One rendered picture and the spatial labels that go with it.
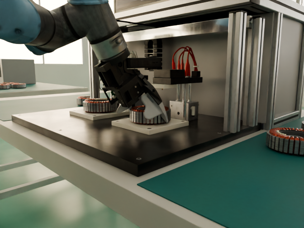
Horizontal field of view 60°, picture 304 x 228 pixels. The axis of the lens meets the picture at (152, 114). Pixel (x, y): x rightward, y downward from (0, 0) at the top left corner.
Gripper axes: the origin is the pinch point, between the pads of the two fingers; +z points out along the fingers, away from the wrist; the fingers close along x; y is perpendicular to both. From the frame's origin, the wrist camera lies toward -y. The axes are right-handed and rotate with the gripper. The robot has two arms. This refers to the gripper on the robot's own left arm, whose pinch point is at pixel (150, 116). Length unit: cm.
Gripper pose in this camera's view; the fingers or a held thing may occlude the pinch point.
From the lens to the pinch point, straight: 71.8
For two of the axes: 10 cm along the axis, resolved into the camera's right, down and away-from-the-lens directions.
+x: 7.0, 1.3, -7.0
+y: -6.2, 6.0, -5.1
